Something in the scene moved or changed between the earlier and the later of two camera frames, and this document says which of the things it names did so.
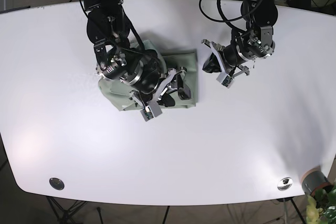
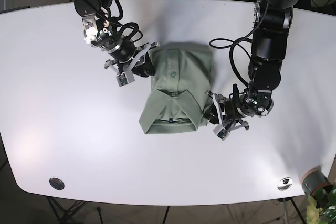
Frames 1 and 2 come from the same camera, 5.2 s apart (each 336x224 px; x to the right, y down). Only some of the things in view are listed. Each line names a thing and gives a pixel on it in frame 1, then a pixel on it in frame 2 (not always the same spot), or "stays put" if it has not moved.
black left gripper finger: x=215 y=63 to x=211 y=113
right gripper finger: x=145 y=111 to x=123 y=78
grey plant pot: x=313 y=179 stays put
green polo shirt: x=177 y=87 to x=180 y=86
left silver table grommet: x=56 y=183 stays put
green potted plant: x=322 y=209 stays put
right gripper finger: x=154 y=105 to x=144 y=66
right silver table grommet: x=284 y=183 stays put
